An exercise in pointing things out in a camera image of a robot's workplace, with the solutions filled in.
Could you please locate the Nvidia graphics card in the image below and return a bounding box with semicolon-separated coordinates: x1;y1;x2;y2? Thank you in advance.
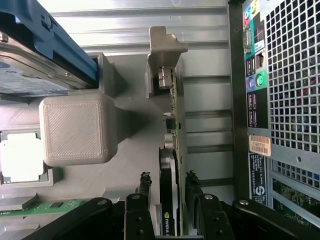
146;26;189;237

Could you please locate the orange barcode label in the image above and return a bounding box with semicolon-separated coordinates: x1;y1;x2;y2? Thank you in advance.
248;133;272;156

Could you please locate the green RAM stick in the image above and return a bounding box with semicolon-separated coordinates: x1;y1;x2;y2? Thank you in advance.
0;198;89;218

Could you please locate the black PC case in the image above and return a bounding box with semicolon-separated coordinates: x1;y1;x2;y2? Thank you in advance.
226;0;320;232

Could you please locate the silver CPU chip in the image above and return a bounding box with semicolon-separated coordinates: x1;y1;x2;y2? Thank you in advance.
0;132;47;183

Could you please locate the hard disk in blue caddy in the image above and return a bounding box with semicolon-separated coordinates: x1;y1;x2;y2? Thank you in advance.
0;0;98;97

